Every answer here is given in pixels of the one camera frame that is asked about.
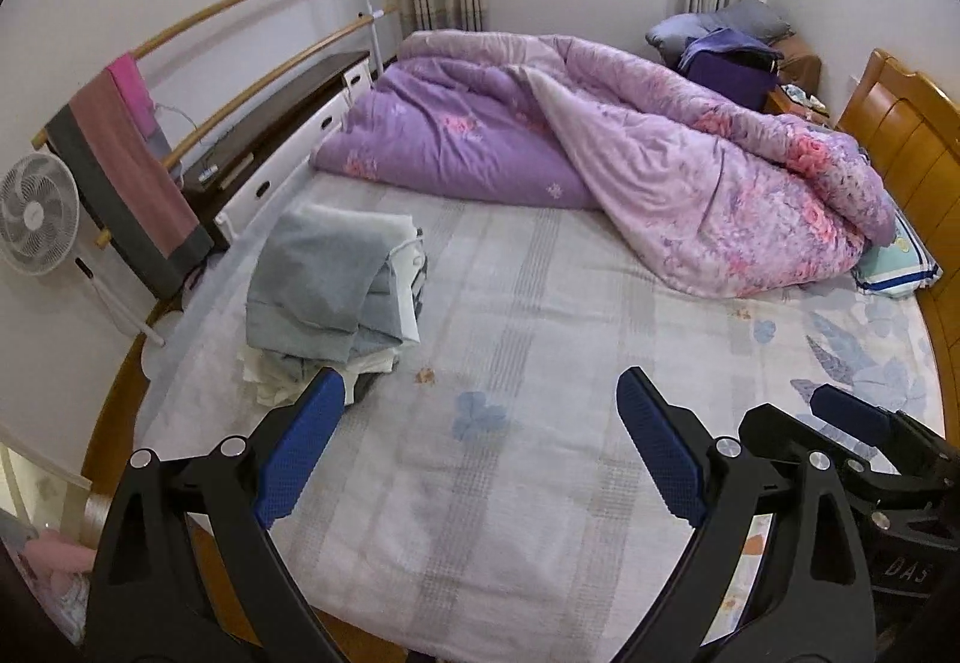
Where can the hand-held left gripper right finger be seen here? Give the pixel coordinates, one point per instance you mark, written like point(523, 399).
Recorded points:
point(664, 453)

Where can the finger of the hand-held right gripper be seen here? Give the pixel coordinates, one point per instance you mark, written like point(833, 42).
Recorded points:
point(776, 427)
point(851, 412)

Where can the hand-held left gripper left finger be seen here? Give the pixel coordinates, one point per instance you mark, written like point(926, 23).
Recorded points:
point(307, 442)

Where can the grey zip hoodie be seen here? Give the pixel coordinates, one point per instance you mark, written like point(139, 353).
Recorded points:
point(315, 273)

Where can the white folded clothes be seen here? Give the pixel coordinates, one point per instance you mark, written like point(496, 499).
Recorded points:
point(285, 382)

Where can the blue striped pillow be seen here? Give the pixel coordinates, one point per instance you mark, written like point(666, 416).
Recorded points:
point(900, 265)

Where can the bed with patterned sheet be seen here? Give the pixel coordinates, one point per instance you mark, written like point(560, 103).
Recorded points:
point(525, 303)

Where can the purple floral quilt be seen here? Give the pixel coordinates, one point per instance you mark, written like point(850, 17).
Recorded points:
point(600, 168)

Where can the wooden headboard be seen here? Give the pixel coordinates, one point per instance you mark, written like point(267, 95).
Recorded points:
point(907, 123)

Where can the wooden nightstand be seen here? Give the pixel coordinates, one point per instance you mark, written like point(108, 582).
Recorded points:
point(784, 104)

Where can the pink grey towel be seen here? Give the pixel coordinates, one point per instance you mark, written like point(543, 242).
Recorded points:
point(127, 183)

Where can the dark white tv cabinet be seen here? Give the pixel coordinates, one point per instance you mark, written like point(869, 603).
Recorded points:
point(285, 108)

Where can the brown wooden cabinet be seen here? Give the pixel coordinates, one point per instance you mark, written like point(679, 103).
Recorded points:
point(802, 63)

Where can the dark purple suitcase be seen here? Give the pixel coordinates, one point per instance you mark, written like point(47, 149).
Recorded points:
point(720, 78)

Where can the white standing fan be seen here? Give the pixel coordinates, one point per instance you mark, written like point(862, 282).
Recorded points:
point(34, 213)

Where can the bright pink cloth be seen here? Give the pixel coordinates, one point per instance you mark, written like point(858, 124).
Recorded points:
point(131, 85)

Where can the grey pillow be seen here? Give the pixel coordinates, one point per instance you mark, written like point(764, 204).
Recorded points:
point(750, 18)

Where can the lavender pillow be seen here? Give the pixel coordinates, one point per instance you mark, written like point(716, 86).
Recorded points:
point(675, 33)

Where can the wooden barre rail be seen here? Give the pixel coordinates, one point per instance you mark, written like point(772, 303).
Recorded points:
point(225, 3)
point(255, 84)

